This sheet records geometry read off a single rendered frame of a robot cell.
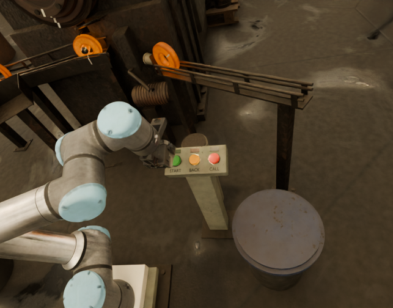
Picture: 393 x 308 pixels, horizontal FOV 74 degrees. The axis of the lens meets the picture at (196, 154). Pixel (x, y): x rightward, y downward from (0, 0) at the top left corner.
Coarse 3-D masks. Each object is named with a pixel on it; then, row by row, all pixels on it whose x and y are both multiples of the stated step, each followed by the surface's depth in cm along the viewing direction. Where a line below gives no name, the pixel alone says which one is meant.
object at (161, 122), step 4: (152, 120) 85; (156, 120) 83; (160, 120) 83; (164, 120) 84; (152, 124) 83; (156, 124) 82; (160, 124) 82; (164, 124) 83; (156, 128) 80; (160, 128) 80; (164, 128) 83; (160, 132) 80; (160, 136) 79
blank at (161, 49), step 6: (162, 42) 124; (156, 48) 126; (162, 48) 123; (168, 48) 122; (156, 54) 130; (162, 54) 131; (168, 54) 123; (174, 54) 123; (156, 60) 134; (162, 60) 132; (168, 60) 127; (174, 60) 124; (168, 66) 130; (174, 66) 126; (168, 72) 134
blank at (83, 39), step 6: (78, 36) 144; (84, 36) 143; (90, 36) 145; (78, 42) 145; (84, 42) 145; (90, 42) 145; (96, 42) 146; (78, 48) 148; (96, 48) 148; (78, 54) 152; (84, 54) 151
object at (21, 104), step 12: (0, 84) 154; (12, 84) 157; (24, 84) 155; (0, 96) 158; (12, 96) 161; (24, 96) 159; (0, 108) 159; (12, 108) 155; (24, 108) 150; (0, 120) 150; (24, 120) 161; (36, 120) 165; (36, 132) 169; (48, 132) 175; (48, 144) 178
